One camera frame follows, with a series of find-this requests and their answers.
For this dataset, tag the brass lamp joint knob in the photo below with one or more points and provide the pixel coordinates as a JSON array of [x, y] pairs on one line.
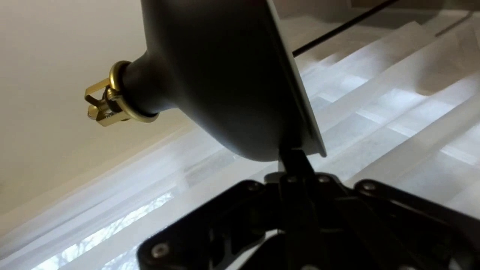
[[107, 104]]

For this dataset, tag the white sheer curtain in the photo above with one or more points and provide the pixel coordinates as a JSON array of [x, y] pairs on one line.
[[396, 97]]

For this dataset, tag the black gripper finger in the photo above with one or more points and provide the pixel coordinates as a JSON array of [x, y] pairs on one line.
[[296, 167]]

